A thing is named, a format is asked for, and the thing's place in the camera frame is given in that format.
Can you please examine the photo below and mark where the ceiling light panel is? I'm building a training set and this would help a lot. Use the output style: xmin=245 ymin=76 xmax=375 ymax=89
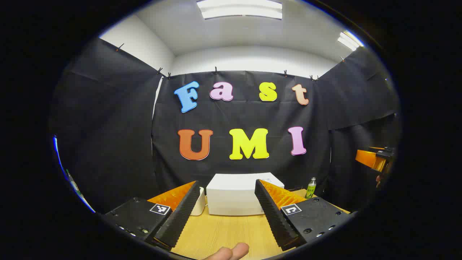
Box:
xmin=196 ymin=0 xmax=283 ymax=21
xmin=337 ymin=30 xmax=364 ymax=52

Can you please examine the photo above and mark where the black backdrop cloth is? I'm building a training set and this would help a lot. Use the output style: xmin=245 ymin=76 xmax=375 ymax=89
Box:
xmin=51 ymin=36 xmax=401 ymax=217

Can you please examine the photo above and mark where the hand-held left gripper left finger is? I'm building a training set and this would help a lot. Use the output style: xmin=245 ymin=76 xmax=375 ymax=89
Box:
xmin=104 ymin=180 xmax=201 ymax=250

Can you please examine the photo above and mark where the white toaster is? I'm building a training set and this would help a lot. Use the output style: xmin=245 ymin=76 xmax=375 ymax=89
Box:
xmin=190 ymin=187 xmax=207 ymax=216

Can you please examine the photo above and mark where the white microwave oven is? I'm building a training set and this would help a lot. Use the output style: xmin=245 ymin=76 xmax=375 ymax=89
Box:
xmin=206 ymin=173 xmax=286 ymax=216

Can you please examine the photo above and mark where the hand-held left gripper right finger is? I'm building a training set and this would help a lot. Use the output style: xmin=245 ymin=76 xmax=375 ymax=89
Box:
xmin=254 ymin=179 xmax=357 ymax=252

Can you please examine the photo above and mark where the green drink bottle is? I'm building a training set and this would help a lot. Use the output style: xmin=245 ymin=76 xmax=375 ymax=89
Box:
xmin=305 ymin=177 xmax=317 ymax=199

